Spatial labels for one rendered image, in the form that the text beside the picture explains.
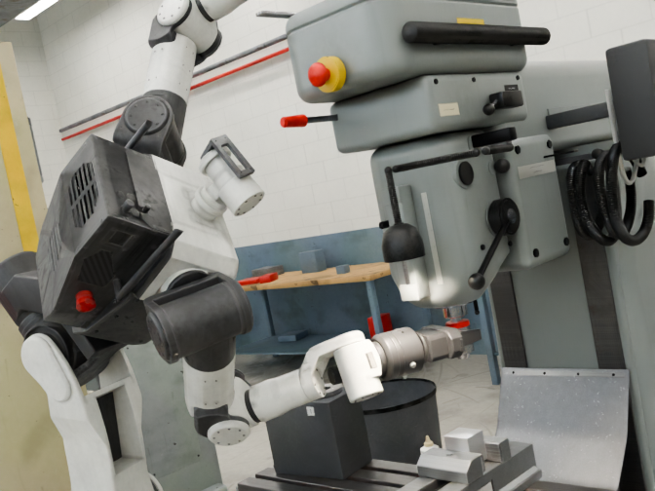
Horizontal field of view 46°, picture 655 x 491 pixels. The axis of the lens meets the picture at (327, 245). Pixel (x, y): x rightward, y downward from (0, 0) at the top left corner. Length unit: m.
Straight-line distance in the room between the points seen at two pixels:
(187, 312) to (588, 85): 1.11
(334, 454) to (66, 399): 0.64
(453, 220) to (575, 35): 4.66
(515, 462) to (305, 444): 0.52
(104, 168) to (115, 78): 8.81
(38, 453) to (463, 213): 1.91
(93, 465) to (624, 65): 1.25
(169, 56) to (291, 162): 6.19
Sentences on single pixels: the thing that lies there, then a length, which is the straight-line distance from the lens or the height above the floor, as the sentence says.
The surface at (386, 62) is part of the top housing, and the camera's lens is 1.31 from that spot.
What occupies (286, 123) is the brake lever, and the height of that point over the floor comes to 1.70.
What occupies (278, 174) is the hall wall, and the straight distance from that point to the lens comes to 7.95.
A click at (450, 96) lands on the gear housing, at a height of 1.69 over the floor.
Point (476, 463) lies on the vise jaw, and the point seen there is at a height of 1.00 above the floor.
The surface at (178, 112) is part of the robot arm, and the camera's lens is 1.58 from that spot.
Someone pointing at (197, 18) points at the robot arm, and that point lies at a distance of 1.68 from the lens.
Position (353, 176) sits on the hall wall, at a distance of 7.25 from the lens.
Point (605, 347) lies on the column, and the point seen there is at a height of 1.11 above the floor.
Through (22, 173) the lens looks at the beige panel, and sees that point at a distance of 2.91.
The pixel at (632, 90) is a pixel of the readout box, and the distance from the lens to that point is 1.54.
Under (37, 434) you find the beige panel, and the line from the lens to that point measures 2.90.
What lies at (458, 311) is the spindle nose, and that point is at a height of 1.29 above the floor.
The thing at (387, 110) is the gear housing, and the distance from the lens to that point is 1.41.
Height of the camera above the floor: 1.56
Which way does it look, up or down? 4 degrees down
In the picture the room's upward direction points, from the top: 11 degrees counter-clockwise
